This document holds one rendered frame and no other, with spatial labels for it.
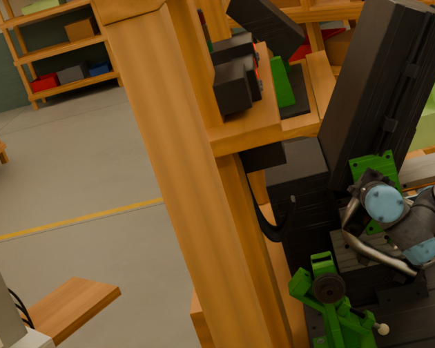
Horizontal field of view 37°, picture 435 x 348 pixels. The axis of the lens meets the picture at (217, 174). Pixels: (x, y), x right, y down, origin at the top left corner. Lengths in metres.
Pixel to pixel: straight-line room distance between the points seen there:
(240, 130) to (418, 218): 0.43
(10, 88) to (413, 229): 10.52
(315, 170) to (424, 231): 0.48
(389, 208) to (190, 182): 0.51
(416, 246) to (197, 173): 0.58
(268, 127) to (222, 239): 0.32
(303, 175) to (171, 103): 0.87
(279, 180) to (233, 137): 0.52
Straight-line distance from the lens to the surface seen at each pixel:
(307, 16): 4.86
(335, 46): 4.93
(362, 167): 1.79
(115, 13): 1.01
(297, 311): 1.93
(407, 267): 1.82
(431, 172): 1.96
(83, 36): 10.52
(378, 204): 1.42
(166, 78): 1.02
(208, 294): 1.17
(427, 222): 1.50
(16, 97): 11.68
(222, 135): 1.37
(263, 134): 1.35
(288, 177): 1.85
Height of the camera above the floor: 1.95
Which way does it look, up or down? 20 degrees down
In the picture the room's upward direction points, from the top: 17 degrees counter-clockwise
